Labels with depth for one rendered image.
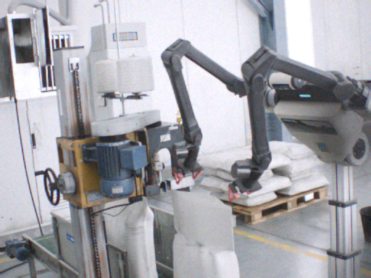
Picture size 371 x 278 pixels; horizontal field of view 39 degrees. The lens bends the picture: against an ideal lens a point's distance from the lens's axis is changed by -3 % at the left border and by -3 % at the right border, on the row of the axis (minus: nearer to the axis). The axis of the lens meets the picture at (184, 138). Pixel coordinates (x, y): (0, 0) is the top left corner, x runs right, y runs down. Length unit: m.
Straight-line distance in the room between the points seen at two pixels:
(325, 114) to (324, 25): 7.44
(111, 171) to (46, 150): 3.00
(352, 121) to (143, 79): 0.91
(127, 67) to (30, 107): 2.95
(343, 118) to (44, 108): 3.54
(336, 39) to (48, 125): 6.08
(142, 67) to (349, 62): 8.03
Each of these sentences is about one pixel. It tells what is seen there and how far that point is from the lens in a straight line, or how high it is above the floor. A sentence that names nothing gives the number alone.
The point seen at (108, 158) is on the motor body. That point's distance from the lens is 2.31.
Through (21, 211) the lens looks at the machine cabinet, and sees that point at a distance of 5.31.
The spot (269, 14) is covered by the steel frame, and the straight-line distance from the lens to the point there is 8.43.
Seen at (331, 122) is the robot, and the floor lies 1.35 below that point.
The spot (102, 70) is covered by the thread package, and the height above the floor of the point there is 1.64.
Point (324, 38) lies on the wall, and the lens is 9.66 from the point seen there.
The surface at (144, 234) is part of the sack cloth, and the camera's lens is 2.97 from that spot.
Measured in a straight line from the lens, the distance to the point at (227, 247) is 2.38.
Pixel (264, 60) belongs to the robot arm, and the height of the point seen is 1.63.
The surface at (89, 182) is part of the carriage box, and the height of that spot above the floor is 1.14.
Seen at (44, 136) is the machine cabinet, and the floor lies 1.05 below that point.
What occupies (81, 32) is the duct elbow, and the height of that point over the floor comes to 2.04.
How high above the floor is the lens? 1.65
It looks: 8 degrees down
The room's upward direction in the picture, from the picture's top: 5 degrees counter-clockwise
